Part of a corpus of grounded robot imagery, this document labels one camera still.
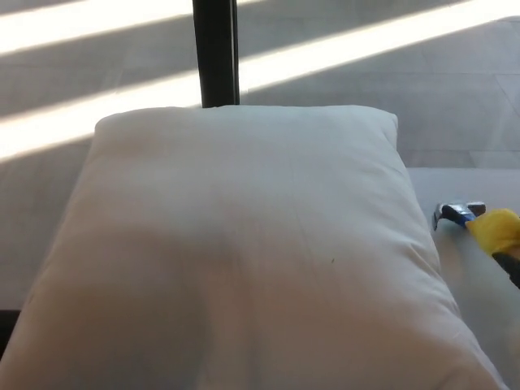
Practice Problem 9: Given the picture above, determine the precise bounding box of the yellow cloth wrap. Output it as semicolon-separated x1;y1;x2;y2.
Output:
466;207;520;258

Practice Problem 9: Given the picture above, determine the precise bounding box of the white pillow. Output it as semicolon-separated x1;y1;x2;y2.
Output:
0;104;508;390

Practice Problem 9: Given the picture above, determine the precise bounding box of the claw hammer blue black handle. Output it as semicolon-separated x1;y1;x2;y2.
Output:
431;199;520;291

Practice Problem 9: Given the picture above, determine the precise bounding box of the black upright pole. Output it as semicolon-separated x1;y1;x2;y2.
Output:
190;0;241;110

